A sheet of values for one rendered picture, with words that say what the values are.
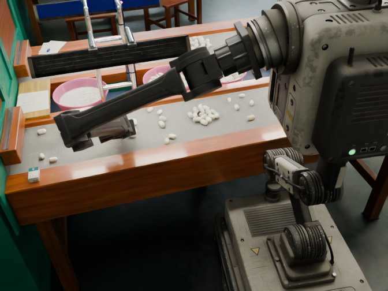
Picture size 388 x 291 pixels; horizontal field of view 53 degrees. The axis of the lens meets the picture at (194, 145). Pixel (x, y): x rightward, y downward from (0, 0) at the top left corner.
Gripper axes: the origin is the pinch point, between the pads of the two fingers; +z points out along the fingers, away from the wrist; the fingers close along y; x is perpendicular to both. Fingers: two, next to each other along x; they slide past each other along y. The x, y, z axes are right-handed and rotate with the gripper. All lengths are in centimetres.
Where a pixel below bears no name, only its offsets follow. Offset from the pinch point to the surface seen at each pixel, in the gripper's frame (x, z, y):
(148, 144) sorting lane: 7.9, -6.0, -9.2
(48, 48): -59, 65, 31
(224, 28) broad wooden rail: -56, 64, -76
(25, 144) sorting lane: -2.2, 4.9, 40.3
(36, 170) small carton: 9.8, -15.7, 34.0
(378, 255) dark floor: 88, 16, -117
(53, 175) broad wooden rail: 12.8, -15.9, 28.2
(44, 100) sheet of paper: -22.3, 22.1, 32.2
